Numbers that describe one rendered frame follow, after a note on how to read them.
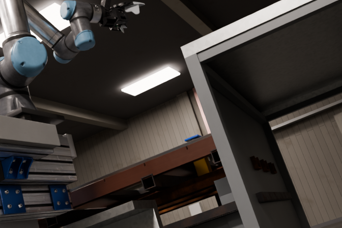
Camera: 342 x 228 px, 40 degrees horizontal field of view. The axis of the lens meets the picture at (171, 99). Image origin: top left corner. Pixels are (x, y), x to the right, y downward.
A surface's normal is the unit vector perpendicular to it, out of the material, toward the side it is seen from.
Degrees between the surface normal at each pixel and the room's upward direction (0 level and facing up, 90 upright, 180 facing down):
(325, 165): 90
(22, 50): 98
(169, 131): 90
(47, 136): 90
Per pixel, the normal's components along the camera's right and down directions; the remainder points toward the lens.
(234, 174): -0.36, -0.18
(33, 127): 0.86, -0.40
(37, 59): 0.64, -0.30
